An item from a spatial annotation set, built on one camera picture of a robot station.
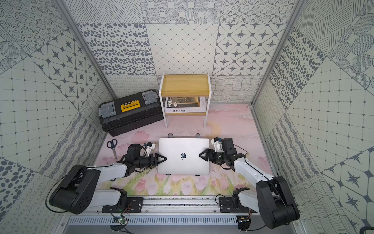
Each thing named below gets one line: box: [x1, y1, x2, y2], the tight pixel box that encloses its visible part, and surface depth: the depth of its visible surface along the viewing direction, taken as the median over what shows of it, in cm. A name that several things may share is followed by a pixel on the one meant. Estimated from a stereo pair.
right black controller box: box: [236, 215, 251, 232], surface depth 73 cm
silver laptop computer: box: [157, 137, 210, 176], surface depth 87 cm
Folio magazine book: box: [164, 96, 207, 114], surface depth 95 cm
